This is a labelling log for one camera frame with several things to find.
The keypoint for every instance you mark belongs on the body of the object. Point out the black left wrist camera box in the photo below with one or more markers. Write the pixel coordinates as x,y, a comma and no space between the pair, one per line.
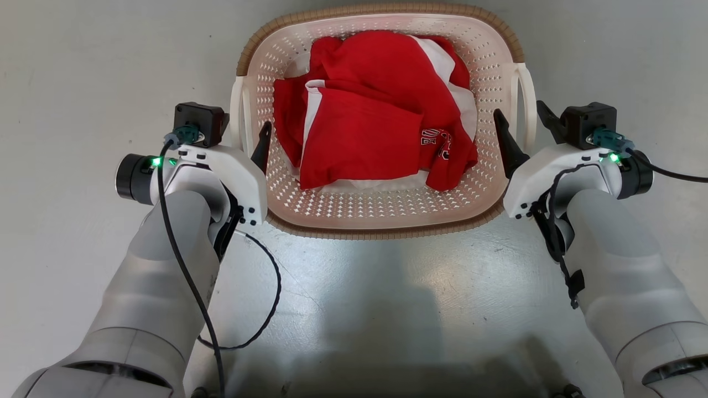
199,120

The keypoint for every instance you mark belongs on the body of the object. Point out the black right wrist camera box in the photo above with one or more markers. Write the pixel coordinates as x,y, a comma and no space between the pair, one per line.
587,122

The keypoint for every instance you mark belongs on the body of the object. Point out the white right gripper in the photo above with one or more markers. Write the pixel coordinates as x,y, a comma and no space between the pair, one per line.
536,177

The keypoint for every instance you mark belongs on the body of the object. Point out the beige perforated plastic laundry basket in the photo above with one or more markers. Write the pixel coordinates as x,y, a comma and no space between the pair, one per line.
381,213

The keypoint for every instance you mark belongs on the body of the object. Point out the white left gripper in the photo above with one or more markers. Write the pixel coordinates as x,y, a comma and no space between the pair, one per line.
243,177

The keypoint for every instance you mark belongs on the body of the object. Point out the red and white shirt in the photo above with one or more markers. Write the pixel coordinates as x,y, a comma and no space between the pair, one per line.
359,143

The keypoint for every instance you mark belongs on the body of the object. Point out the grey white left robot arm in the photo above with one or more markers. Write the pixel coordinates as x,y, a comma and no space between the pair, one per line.
149,287

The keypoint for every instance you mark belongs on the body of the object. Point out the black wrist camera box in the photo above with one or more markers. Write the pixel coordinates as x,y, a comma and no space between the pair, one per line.
199,120
587,122

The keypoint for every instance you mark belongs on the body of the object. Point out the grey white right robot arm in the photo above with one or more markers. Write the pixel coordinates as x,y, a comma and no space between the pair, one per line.
625,276

